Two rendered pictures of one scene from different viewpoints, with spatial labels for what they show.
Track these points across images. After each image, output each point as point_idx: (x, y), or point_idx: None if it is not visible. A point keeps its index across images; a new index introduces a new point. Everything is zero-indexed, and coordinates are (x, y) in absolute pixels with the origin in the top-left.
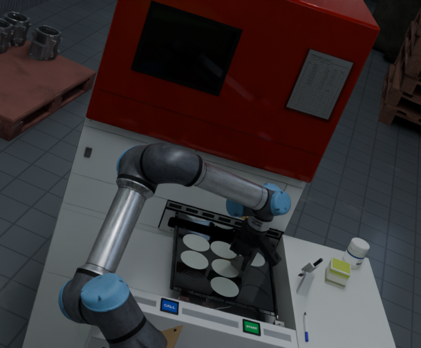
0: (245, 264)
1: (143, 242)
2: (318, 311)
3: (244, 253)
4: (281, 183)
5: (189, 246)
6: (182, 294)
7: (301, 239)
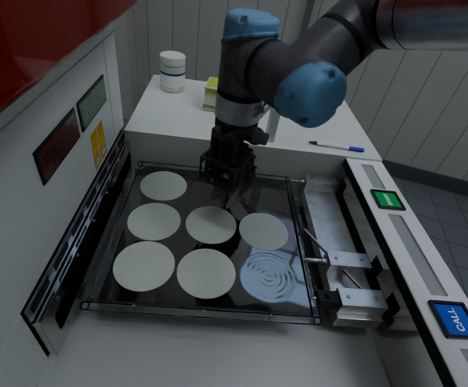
0: (253, 182)
1: None
2: (294, 131)
3: (243, 173)
4: (99, 45)
5: (164, 279)
6: (333, 299)
7: (133, 114)
